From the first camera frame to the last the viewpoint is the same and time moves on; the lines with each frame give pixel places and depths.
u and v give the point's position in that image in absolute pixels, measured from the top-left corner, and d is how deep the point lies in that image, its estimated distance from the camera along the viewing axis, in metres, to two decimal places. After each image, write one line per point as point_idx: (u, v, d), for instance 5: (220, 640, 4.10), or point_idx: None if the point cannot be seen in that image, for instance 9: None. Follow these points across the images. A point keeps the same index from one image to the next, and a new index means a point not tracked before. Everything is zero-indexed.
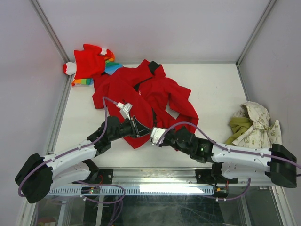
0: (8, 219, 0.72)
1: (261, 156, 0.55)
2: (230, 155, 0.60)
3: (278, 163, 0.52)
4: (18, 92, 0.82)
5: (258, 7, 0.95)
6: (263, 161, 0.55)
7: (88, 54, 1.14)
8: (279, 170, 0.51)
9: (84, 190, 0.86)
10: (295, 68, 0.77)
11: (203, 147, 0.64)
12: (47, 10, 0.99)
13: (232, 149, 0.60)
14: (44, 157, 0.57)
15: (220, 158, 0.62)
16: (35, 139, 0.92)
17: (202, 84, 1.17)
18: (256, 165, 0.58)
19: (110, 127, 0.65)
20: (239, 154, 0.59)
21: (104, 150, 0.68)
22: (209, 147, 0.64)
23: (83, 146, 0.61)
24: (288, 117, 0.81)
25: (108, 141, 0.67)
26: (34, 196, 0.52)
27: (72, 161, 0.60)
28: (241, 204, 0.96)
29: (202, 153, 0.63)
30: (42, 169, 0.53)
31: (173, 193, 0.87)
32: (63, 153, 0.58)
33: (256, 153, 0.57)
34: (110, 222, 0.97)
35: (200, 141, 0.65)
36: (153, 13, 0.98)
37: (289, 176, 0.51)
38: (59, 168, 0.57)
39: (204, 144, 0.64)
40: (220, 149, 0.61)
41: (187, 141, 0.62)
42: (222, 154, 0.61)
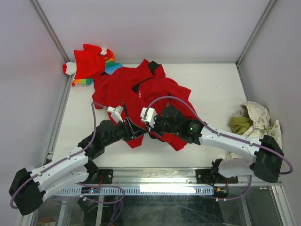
0: (8, 220, 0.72)
1: (250, 144, 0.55)
2: (218, 138, 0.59)
3: (265, 153, 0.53)
4: (18, 91, 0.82)
5: (258, 7, 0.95)
6: (250, 150, 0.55)
7: (88, 54, 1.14)
8: (263, 160, 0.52)
9: (84, 190, 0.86)
10: (295, 68, 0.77)
11: (192, 127, 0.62)
12: (47, 10, 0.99)
13: (221, 132, 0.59)
14: (31, 172, 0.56)
15: (207, 141, 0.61)
16: (35, 139, 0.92)
17: (202, 84, 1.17)
18: (241, 153, 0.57)
19: (104, 131, 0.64)
20: (228, 139, 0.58)
21: (97, 155, 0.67)
22: (198, 128, 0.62)
23: (72, 156, 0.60)
24: (288, 118, 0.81)
25: (102, 145, 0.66)
26: (27, 207, 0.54)
27: (62, 172, 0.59)
28: (241, 204, 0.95)
29: (190, 133, 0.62)
30: (29, 185, 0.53)
31: (173, 193, 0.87)
32: (51, 165, 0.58)
33: (245, 141, 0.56)
34: (110, 222, 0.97)
35: (190, 121, 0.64)
36: (153, 13, 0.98)
37: (271, 167, 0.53)
38: (48, 181, 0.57)
39: (194, 124, 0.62)
40: (210, 132, 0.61)
41: (171, 116, 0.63)
42: (211, 136, 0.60)
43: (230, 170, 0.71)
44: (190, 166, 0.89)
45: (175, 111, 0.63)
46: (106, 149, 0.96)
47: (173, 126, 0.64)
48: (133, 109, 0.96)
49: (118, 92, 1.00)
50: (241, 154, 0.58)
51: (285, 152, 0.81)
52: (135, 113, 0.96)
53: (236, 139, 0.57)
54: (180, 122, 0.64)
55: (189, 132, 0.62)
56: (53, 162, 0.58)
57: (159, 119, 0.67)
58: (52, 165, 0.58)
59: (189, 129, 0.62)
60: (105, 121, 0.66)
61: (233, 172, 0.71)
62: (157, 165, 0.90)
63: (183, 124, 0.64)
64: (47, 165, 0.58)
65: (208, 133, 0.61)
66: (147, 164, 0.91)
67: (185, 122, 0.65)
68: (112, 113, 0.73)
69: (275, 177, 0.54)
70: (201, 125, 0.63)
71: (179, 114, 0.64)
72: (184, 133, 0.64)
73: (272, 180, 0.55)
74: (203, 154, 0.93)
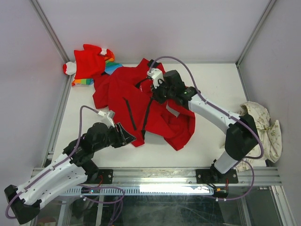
0: (7, 220, 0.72)
1: (228, 117, 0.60)
2: (204, 105, 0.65)
3: (238, 128, 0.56)
4: (17, 92, 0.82)
5: (258, 7, 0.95)
6: (226, 121, 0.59)
7: (88, 54, 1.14)
8: (233, 132, 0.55)
9: (84, 190, 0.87)
10: (295, 68, 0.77)
11: (186, 92, 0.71)
12: (47, 10, 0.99)
13: (209, 101, 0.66)
14: (17, 188, 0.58)
15: (194, 106, 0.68)
16: (35, 139, 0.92)
17: (202, 84, 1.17)
18: (220, 124, 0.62)
19: (97, 133, 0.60)
20: (211, 108, 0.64)
21: (86, 159, 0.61)
22: (192, 94, 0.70)
23: (56, 166, 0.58)
24: (288, 118, 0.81)
25: (91, 149, 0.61)
26: (25, 218, 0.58)
27: (49, 183, 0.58)
28: (241, 204, 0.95)
29: (183, 96, 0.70)
30: (16, 203, 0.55)
31: (173, 193, 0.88)
32: (35, 180, 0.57)
33: (225, 113, 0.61)
34: (110, 222, 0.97)
35: (185, 88, 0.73)
36: (153, 13, 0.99)
37: (239, 141, 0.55)
38: (35, 195, 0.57)
39: (189, 90, 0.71)
40: (200, 99, 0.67)
41: (169, 76, 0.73)
42: (199, 102, 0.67)
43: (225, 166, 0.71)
44: (190, 166, 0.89)
45: (173, 74, 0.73)
46: (106, 149, 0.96)
47: (170, 86, 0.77)
48: (135, 109, 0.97)
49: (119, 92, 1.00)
50: (220, 125, 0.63)
51: (286, 153, 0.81)
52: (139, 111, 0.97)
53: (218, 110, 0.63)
54: (177, 84, 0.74)
55: (182, 94, 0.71)
56: (38, 176, 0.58)
57: (162, 84, 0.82)
58: (35, 179, 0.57)
59: (183, 93, 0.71)
60: (97, 124, 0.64)
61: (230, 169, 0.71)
62: (157, 165, 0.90)
63: (179, 87, 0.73)
64: (32, 181, 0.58)
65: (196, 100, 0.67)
66: (147, 164, 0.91)
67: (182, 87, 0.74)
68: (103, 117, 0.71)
69: (243, 154, 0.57)
70: (195, 93, 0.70)
71: (177, 77, 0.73)
72: (177, 94, 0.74)
73: (237, 157, 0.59)
74: (204, 154, 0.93)
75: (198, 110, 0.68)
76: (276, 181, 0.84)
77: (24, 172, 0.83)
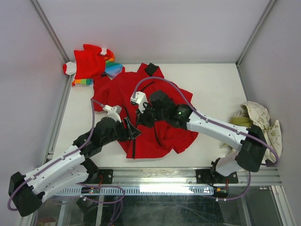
0: (6, 220, 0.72)
1: (237, 133, 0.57)
2: (206, 124, 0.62)
3: (249, 142, 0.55)
4: (17, 92, 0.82)
5: (258, 7, 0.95)
6: (237, 138, 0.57)
7: (88, 54, 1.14)
8: (248, 148, 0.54)
9: (84, 190, 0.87)
10: (295, 67, 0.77)
11: (181, 111, 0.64)
12: (47, 10, 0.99)
13: (209, 119, 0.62)
14: (25, 175, 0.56)
15: (194, 126, 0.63)
16: (35, 139, 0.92)
17: (201, 84, 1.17)
18: (228, 141, 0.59)
19: (105, 128, 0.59)
20: (215, 126, 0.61)
21: (94, 152, 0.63)
22: (187, 113, 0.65)
23: (66, 156, 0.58)
24: (288, 118, 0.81)
25: (100, 143, 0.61)
26: (26, 209, 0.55)
27: (58, 173, 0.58)
28: (241, 204, 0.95)
29: (178, 117, 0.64)
30: (24, 189, 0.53)
31: (173, 193, 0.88)
32: (45, 168, 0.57)
33: (232, 129, 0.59)
34: (110, 222, 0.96)
35: (178, 107, 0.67)
36: (153, 13, 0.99)
37: (253, 156, 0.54)
38: (43, 183, 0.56)
39: (183, 109, 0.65)
40: (198, 118, 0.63)
41: (158, 99, 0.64)
42: (199, 122, 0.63)
43: (225, 166, 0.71)
44: (190, 166, 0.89)
45: (161, 95, 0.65)
46: (106, 149, 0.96)
47: (159, 109, 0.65)
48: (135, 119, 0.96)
49: (120, 99, 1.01)
50: (228, 142, 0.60)
51: (286, 153, 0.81)
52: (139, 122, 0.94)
53: (223, 127, 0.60)
54: (168, 106, 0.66)
55: (177, 116, 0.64)
56: (48, 164, 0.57)
57: (149, 106, 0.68)
58: (45, 167, 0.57)
59: (178, 114, 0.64)
60: (105, 118, 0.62)
61: (230, 169, 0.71)
62: (157, 165, 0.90)
63: (170, 108, 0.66)
64: (41, 169, 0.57)
65: (196, 119, 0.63)
66: (147, 164, 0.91)
67: (173, 107, 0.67)
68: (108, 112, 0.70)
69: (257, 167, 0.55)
70: (190, 111, 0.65)
71: (166, 99, 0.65)
72: (171, 116, 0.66)
73: (253, 170, 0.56)
74: (204, 154, 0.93)
75: (202, 131, 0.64)
76: (276, 181, 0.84)
77: (24, 172, 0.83)
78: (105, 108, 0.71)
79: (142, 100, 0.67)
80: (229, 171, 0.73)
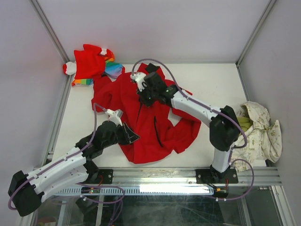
0: (6, 220, 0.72)
1: (210, 110, 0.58)
2: (186, 101, 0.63)
3: (219, 120, 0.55)
4: (18, 92, 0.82)
5: (258, 7, 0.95)
6: (209, 115, 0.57)
7: (88, 54, 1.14)
8: (217, 124, 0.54)
9: (84, 189, 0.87)
10: (295, 67, 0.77)
11: (168, 90, 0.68)
12: (47, 10, 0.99)
13: (190, 97, 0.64)
14: (27, 174, 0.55)
15: (177, 103, 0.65)
16: (35, 139, 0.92)
17: (201, 84, 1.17)
18: (203, 118, 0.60)
19: (106, 131, 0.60)
20: (194, 103, 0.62)
21: (95, 155, 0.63)
22: (174, 92, 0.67)
23: (68, 157, 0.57)
24: (288, 118, 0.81)
25: (100, 146, 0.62)
26: (26, 210, 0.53)
27: (59, 173, 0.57)
28: (241, 204, 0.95)
29: (165, 96, 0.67)
30: (26, 188, 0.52)
31: (173, 193, 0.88)
32: (48, 167, 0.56)
33: (207, 106, 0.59)
34: (110, 222, 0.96)
35: (167, 86, 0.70)
36: (153, 13, 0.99)
37: (222, 134, 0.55)
38: (44, 183, 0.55)
39: (171, 88, 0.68)
40: (181, 96, 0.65)
41: (149, 77, 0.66)
42: (180, 99, 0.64)
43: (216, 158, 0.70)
44: (190, 166, 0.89)
45: (153, 74, 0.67)
46: (106, 149, 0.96)
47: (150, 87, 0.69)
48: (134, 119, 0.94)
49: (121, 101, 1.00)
50: (203, 120, 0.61)
51: (286, 153, 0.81)
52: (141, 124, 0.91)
53: (200, 104, 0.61)
54: (158, 85, 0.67)
55: (164, 93, 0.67)
56: (51, 164, 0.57)
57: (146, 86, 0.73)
58: (48, 167, 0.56)
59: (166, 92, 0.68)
60: (106, 122, 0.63)
61: (220, 162, 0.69)
62: (157, 165, 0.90)
63: (161, 87, 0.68)
64: (44, 168, 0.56)
65: (178, 96, 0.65)
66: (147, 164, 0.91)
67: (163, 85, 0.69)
68: (111, 117, 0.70)
69: (226, 146, 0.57)
70: (177, 91, 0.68)
71: (157, 77, 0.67)
72: (159, 94, 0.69)
73: (222, 148, 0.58)
74: (203, 154, 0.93)
75: (184, 108, 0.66)
76: (276, 181, 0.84)
77: (24, 172, 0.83)
78: (107, 112, 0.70)
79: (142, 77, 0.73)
80: (223, 166, 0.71)
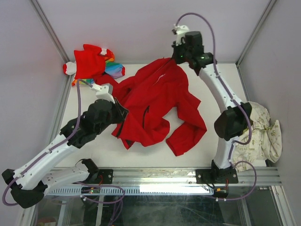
0: (6, 221, 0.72)
1: (231, 99, 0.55)
2: (214, 79, 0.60)
3: (233, 112, 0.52)
4: (18, 92, 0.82)
5: (258, 7, 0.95)
6: (227, 102, 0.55)
7: (88, 54, 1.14)
8: (228, 113, 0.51)
9: (84, 190, 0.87)
10: (295, 67, 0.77)
11: (202, 56, 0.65)
12: (47, 10, 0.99)
13: (220, 76, 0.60)
14: (13, 173, 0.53)
15: (204, 75, 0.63)
16: (35, 139, 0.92)
17: (201, 84, 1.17)
18: (220, 102, 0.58)
19: (99, 113, 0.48)
20: (219, 84, 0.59)
21: (86, 140, 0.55)
22: (207, 61, 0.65)
23: (52, 149, 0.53)
24: (288, 118, 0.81)
25: (93, 130, 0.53)
26: (27, 202, 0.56)
27: (45, 168, 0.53)
28: (241, 204, 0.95)
29: (197, 59, 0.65)
30: (15, 187, 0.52)
31: (173, 193, 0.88)
32: (32, 164, 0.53)
33: (230, 93, 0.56)
34: (110, 222, 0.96)
35: (204, 52, 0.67)
36: (153, 13, 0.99)
37: (227, 125, 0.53)
38: (33, 180, 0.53)
39: (207, 56, 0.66)
40: (212, 70, 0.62)
41: (191, 36, 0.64)
42: (209, 74, 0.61)
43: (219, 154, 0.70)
44: (190, 165, 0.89)
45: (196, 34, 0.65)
46: (106, 149, 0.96)
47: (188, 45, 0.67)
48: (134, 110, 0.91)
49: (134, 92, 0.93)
50: (219, 103, 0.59)
51: (286, 152, 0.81)
52: (134, 101, 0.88)
53: (225, 89, 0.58)
54: (196, 47, 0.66)
55: (198, 58, 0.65)
56: (35, 160, 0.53)
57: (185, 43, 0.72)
58: (32, 163, 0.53)
59: (200, 58, 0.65)
60: (100, 100, 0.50)
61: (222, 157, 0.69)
62: (157, 166, 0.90)
63: (197, 50, 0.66)
64: (28, 165, 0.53)
65: (209, 69, 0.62)
66: (147, 164, 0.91)
67: (201, 51, 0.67)
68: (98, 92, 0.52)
69: (225, 136, 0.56)
70: (211, 62, 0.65)
71: (199, 39, 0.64)
72: (193, 56, 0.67)
73: (221, 135, 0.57)
74: (204, 155, 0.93)
75: (207, 82, 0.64)
76: (276, 181, 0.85)
77: None
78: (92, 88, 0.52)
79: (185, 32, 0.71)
80: (225, 162, 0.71)
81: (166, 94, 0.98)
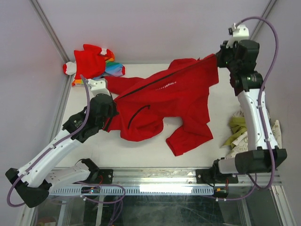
0: (6, 221, 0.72)
1: (265, 139, 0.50)
2: (253, 109, 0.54)
3: (262, 155, 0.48)
4: (18, 92, 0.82)
5: (258, 7, 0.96)
6: (260, 141, 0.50)
7: (88, 54, 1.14)
8: (256, 156, 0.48)
9: (84, 190, 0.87)
10: (294, 68, 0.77)
11: (249, 78, 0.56)
12: (47, 10, 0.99)
13: (261, 109, 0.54)
14: (19, 171, 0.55)
15: (243, 99, 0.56)
16: (35, 139, 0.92)
17: None
18: (250, 137, 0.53)
19: (100, 107, 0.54)
20: (257, 118, 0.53)
21: (89, 133, 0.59)
22: (252, 85, 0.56)
23: (56, 144, 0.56)
24: (288, 118, 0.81)
25: (95, 123, 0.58)
26: (34, 199, 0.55)
27: (50, 164, 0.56)
28: (241, 204, 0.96)
29: (242, 80, 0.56)
30: (19, 185, 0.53)
31: (173, 193, 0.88)
32: (37, 161, 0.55)
33: (267, 133, 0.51)
34: (110, 222, 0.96)
35: (253, 72, 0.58)
36: (153, 13, 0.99)
37: (251, 165, 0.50)
38: (38, 177, 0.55)
39: (254, 78, 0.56)
40: (255, 98, 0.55)
41: (246, 49, 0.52)
42: (250, 101, 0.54)
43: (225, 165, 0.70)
44: (190, 165, 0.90)
45: (254, 47, 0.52)
46: (106, 149, 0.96)
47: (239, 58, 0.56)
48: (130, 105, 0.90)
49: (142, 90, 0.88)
50: (249, 136, 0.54)
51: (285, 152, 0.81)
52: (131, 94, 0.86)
53: (263, 124, 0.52)
54: (247, 64, 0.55)
55: (244, 78, 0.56)
56: (39, 157, 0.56)
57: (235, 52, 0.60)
58: (37, 160, 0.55)
59: (245, 78, 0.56)
60: (101, 95, 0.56)
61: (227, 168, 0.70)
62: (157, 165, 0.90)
63: (248, 67, 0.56)
64: (33, 163, 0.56)
65: (251, 95, 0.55)
66: (147, 164, 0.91)
67: (250, 68, 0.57)
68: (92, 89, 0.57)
69: (244, 171, 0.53)
70: (257, 87, 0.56)
71: (254, 56, 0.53)
72: (238, 73, 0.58)
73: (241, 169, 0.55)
74: (204, 155, 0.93)
75: (244, 107, 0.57)
76: (276, 181, 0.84)
77: None
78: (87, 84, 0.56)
79: (241, 37, 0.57)
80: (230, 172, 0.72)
81: (173, 106, 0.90)
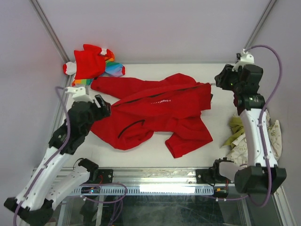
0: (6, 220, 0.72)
1: (265, 156, 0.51)
2: (254, 127, 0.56)
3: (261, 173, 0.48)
4: (18, 92, 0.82)
5: (258, 7, 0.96)
6: (259, 158, 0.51)
7: (88, 54, 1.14)
8: (254, 172, 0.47)
9: (84, 190, 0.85)
10: (295, 67, 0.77)
11: (252, 98, 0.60)
12: (47, 10, 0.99)
13: (261, 127, 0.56)
14: (17, 199, 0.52)
15: (245, 117, 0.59)
16: (35, 139, 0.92)
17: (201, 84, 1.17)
18: (250, 154, 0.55)
19: (79, 115, 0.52)
20: (257, 136, 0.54)
21: (76, 144, 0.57)
22: (255, 105, 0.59)
23: (47, 162, 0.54)
24: (288, 118, 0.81)
25: (80, 132, 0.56)
26: (40, 221, 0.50)
27: (47, 182, 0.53)
28: (241, 204, 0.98)
29: (245, 100, 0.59)
30: (22, 211, 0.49)
31: (173, 193, 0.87)
32: (32, 184, 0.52)
33: (266, 151, 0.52)
34: (110, 222, 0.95)
35: (256, 94, 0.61)
36: (153, 13, 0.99)
37: (250, 183, 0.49)
38: (38, 199, 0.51)
39: (257, 99, 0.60)
40: (257, 117, 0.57)
41: (248, 70, 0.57)
42: (252, 119, 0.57)
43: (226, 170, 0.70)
44: (190, 165, 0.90)
45: (257, 70, 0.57)
46: (106, 149, 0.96)
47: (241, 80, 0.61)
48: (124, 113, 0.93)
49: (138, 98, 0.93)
50: (249, 153, 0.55)
51: (285, 152, 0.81)
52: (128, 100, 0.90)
53: (262, 142, 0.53)
54: (249, 85, 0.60)
55: (247, 98, 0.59)
56: (33, 179, 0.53)
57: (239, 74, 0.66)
58: (32, 183, 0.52)
59: (248, 98, 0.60)
60: (76, 104, 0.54)
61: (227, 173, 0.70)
62: (157, 165, 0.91)
63: (250, 88, 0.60)
64: (28, 187, 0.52)
65: (253, 114, 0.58)
66: (147, 164, 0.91)
67: (253, 90, 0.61)
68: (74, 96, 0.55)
69: (241, 190, 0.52)
70: (258, 108, 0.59)
71: (256, 78, 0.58)
72: (242, 92, 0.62)
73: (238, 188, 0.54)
74: (203, 155, 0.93)
75: (245, 126, 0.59)
76: None
77: (24, 172, 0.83)
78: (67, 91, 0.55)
79: (245, 62, 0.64)
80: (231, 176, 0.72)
81: (165, 117, 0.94)
